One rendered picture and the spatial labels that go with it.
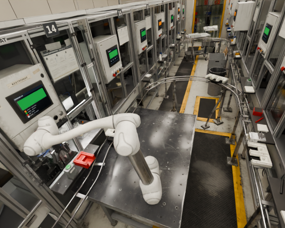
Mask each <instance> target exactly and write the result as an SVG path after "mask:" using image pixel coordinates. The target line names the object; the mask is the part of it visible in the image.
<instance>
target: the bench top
mask: <svg viewBox="0 0 285 228"><path fill-rule="evenodd" d="M134 114H137V115H139V117H140V122H141V123H140V126H139V127H137V128H136V131H137V134H138V138H139V142H140V150H141V152H142V154H143V156H144V158H145V157H147V156H152V157H155V158H156V159H157V161H158V163H159V170H162V174H161V176H160V181H161V186H162V196H161V200H160V201H159V203H157V204H148V203H147V202H146V201H145V200H144V198H143V194H142V190H141V187H140V178H139V176H138V175H137V173H136V171H135V170H134V168H133V166H132V164H131V162H130V161H129V159H128V157H127V156H121V155H119V154H118V153H117V152H116V150H115V148H114V147H110V149H109V151H108V153H107V156H106V158H105V155H106V152H107V150H108V148H109V143H108V140H107V141H106V142H105V144H104V145H103V146H102V148H101V149H100V151H99V153H98V156H97V158H96V161H95V163H103V160H104V158H105V161H104V163H105V165H104V166H103V167H102V170H101V173H100V175H99V177H98V179H97V181H96V182H95V184H94V186H93V187H92V189H91V191H90V192H89V194H88V195H87V196H88V198H90V199H92V200H95V201H97V202H100V203H102V204H105V205H108V206H111V207H113V208H115V209H118V210H121V211H124V212H126V213H129V214H132V215H134V216H137V217H139V218H142V219H145V220H147V221H150V222H153V223H155V224H158V225H160V226H163V227H166V228H180V225H181V219H182V213H183V207H184V198H185V192H186V186H187V180H188V171H189V165H190V159H191V153H192V147H193V138H194V132H195V126H196V120H197V115H194V114H184V113H176V112H169V111H162V110H154V109H144V108H136V110H135V111H134ZM160 121H161V122H160ZM156 131H157V132H156ZM92 164H93V163H92ZM92 164H91V165H90V167H89V168H88V169H87V168H86V170H85V171H84V172H83V174H82V175H81V176H80V178H79V179H78V181H77V182H76V183H75V185H74V186H73V188H72V189H71V191H72V192H73V193H76V192H77V190H78V189H79V187H80V186H81V185H82V183H83V182H84V180H85V179H86V177H87V175H88V173H89V171H90V169H91V167H92ZM100 169H101V166H93V168H92V171H91V173H90V175H89V177H88V178H87V180H86V181H85V183H84V184H83V186H82V187H81V189H80V190H79V192H78V193H80V194H83V195H86V194H87V192H88V191H89V189H90V188H91V186H92V184H93V183H94V181H95V179H96V178H97V176H98V173H99V171H100ZM176 207H178V209H176ZM160 216H162V218H160Z"/></svg>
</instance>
